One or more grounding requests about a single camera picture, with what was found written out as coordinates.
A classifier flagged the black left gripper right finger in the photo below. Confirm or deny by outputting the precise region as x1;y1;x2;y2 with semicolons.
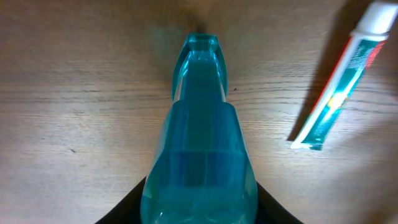
255;182;303;224

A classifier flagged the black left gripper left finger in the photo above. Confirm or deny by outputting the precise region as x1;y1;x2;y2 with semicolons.
95;178;146;224

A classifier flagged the teal mouthwash bottle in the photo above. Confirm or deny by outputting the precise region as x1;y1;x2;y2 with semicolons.
140;34;257;224

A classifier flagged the teal white toothpaste tube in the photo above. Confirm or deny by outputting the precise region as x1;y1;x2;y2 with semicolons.
290;1;397;151

